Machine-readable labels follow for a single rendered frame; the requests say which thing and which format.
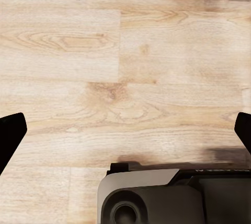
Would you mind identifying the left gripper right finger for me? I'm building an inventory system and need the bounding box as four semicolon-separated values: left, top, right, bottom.
234;112;251;154

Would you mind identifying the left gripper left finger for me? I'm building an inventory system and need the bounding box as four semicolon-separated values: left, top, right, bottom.
0;112;27;175

